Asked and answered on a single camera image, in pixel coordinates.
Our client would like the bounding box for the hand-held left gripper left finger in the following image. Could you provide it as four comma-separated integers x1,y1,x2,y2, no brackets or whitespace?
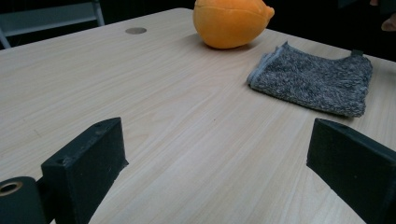
41,117,129,224

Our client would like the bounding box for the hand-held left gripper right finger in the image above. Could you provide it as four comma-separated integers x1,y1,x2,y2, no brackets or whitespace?
306,118,396,224

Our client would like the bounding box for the grey fluffy towel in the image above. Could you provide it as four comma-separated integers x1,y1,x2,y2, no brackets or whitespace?
247,41,374,119

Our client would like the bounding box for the orange plush toy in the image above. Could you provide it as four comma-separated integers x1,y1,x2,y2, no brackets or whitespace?
192,0,276,49

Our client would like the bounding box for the white metal stand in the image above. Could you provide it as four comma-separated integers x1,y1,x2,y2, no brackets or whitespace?
0,0,106,50

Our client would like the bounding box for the round table cable hole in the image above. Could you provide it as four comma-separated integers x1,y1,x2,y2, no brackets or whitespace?
124,26,148,35

